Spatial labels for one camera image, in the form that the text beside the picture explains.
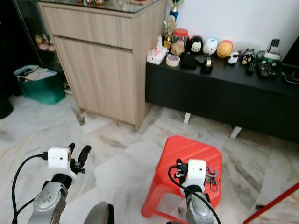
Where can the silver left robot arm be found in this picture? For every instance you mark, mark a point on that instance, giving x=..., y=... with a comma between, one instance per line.
x=46, y=203

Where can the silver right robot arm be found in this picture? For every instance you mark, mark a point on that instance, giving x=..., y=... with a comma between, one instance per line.
x=197, y=210

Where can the red plastic stool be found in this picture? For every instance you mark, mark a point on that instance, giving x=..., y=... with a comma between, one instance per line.
x=170, y=154

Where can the white cabinet leg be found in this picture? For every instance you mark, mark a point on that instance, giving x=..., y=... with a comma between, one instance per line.
x=236, y=132
x=187, y=118

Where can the black low cabinet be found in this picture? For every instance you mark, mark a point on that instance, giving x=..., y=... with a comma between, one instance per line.
x=215, y=95

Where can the black round object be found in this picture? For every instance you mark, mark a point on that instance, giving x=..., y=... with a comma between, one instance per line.
x=5, y=107

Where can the papers in bag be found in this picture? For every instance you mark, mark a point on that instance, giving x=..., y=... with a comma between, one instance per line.
x=36, y=73

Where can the light wooden cabinet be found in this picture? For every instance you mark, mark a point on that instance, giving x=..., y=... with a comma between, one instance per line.
x=98, y=70

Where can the red bar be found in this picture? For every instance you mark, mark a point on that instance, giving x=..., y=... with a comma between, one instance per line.
x=273, y=201

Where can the black tape dispenser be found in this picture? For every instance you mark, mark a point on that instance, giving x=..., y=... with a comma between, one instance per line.
x=207, y=66

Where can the small black box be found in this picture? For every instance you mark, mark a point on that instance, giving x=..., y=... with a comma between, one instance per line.
x=188, y=61

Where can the white pink tissue box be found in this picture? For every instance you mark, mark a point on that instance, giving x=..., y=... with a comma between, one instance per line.
x=156, y=54

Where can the black remote control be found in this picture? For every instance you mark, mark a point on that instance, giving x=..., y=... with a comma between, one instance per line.
x=251, y=68

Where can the small white panda figure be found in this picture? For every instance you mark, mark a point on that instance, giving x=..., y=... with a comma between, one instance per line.
x=233, y=57

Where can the black round plush toy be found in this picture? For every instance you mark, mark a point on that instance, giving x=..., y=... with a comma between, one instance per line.
x=195, y=45

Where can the white egg toy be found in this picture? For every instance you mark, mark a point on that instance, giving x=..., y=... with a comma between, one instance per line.
x=210, y=46

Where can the clear jar red lid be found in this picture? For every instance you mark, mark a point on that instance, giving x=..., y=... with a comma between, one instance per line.
x=180, y=42

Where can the orange egg toy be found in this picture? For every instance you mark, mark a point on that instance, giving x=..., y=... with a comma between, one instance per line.
x=224, y=49

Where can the small black animal figure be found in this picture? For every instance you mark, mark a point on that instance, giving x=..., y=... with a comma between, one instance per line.
x=248, y=57

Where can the glass display cabinet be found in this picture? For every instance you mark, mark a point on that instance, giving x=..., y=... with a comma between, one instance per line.
x=30, y=28

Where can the green white desk device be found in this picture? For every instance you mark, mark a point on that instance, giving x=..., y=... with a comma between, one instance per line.
x=268, y=65

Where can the small gold trophy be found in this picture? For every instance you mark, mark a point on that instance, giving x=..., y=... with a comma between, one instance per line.
x=168, y=32

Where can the grey phone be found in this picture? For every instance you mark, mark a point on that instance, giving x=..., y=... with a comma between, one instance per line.
x=274, y=45

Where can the tall gold blue trophy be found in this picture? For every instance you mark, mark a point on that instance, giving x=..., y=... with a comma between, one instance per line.
x=176, y=8

